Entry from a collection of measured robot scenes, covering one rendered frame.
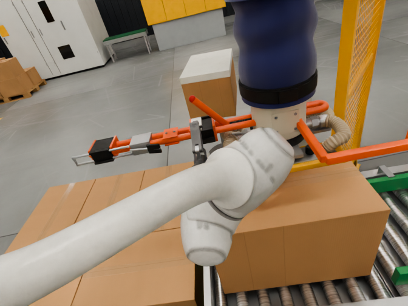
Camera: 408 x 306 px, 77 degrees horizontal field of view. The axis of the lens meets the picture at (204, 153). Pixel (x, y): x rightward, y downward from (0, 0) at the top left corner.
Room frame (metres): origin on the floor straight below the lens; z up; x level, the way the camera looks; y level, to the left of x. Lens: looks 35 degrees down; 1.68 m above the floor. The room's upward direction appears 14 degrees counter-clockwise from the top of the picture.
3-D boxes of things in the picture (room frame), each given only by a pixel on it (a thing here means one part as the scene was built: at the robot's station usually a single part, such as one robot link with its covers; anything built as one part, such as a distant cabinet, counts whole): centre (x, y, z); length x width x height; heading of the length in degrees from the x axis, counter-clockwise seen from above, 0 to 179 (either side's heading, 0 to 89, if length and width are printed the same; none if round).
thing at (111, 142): (0.79, 0.33, 1.25); 0.08 x 0.07 x 0.05; 84
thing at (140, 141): (0.77, 0.20, 1.24); 0.07 x 0.07 x 0.04; 84
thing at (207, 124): (0.75, -0.02, 1.25); 0.10 x 0.08 x 0.06; 174
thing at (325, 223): (0.71, -0.26, 0.75); 0.60 x 0.40 x 0.40; 83
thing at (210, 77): (2.27, -0.23, 0.82); 0.60 x 0.40 x 0.40; 165
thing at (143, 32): (8.29, 1.35, 0.32); 1.25 x 0.50 x 0.64; 86
